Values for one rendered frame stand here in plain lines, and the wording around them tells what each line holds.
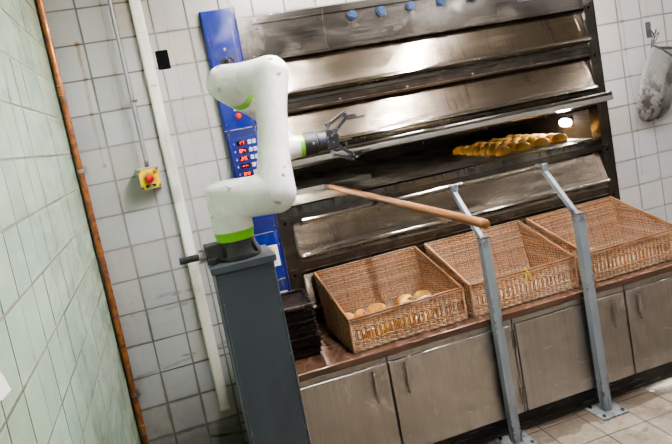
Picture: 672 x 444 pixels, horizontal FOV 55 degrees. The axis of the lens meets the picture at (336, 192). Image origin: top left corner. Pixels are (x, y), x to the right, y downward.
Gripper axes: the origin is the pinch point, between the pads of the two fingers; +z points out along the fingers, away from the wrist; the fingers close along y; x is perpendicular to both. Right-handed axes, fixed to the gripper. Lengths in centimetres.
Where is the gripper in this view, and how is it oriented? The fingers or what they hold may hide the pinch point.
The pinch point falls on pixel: (364, 132)
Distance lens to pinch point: 264.2
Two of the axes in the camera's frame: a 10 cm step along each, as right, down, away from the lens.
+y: 1.9, 9.7, 1.2
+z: 9.4, -2.1, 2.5
